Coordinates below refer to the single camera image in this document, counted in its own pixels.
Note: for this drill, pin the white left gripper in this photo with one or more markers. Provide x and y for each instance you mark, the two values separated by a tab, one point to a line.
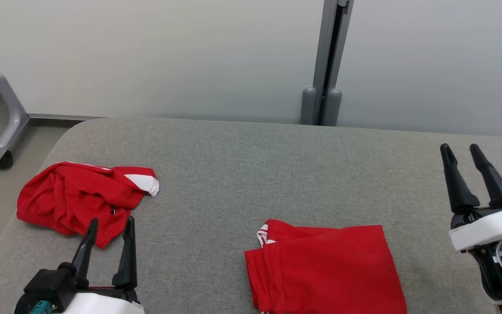
103	305

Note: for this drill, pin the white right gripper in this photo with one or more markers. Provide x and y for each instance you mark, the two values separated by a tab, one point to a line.
486	229

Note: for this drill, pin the red shorts with white hem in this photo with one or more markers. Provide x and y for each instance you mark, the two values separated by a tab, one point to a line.
72	196

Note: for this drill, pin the red and white jersey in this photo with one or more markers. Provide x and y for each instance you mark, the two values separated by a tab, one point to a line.
329	270

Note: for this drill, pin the black caster wheel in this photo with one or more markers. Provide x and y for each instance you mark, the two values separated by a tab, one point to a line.
3	161

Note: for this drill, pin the grey cylindrical partition foot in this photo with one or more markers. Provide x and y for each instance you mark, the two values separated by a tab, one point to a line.
333	108
308	107

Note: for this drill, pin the thick grey table leg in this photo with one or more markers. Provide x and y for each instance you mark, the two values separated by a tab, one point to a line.
15	113

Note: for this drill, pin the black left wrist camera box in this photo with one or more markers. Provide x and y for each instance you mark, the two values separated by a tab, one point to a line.
50	283

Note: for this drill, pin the teal left camera connector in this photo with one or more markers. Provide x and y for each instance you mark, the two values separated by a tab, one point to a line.
41	308

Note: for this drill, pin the grey partition post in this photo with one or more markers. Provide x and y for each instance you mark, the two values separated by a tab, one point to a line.
320	43

